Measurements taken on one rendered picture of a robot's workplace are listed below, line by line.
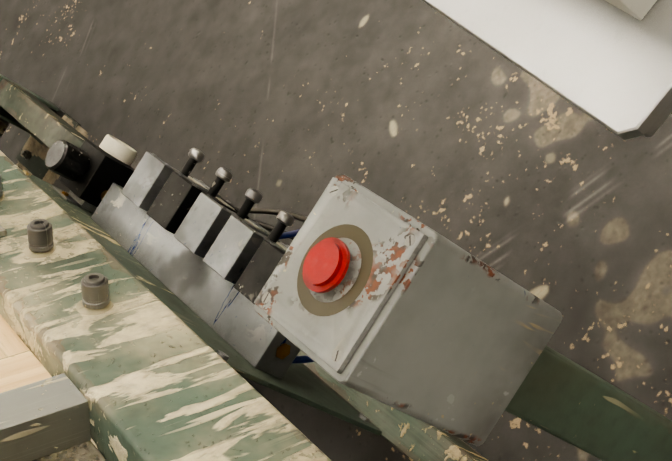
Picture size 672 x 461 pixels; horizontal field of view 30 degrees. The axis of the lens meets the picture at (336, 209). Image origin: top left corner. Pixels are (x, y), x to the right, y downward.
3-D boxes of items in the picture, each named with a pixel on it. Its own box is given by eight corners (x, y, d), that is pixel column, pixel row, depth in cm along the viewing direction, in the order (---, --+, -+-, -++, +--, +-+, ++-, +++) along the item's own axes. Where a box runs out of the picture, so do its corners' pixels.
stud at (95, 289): (114, 307, 115) (112, 279, 113) (89, 315, 113) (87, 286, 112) (103, 296, 116) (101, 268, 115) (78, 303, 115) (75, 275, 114)
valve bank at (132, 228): (458, 317, 125) (301, 226, 109) (381, 437, 125) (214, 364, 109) (214, 148, 162) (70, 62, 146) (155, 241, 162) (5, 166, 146)
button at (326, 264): (372, 260, 86) (353, 249, 84) (341, 309, 86) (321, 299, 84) (339, 237, 89) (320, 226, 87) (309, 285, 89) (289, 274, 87)
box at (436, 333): (573, 319, 94) (434, 230, 82) (487, 453, 95) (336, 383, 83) (471, 256, 103) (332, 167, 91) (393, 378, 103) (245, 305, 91)
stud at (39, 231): (58, 251, 124) (55, 224, 123) (34, 257, 123) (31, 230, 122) (48, 241, 126) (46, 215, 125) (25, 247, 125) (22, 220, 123)
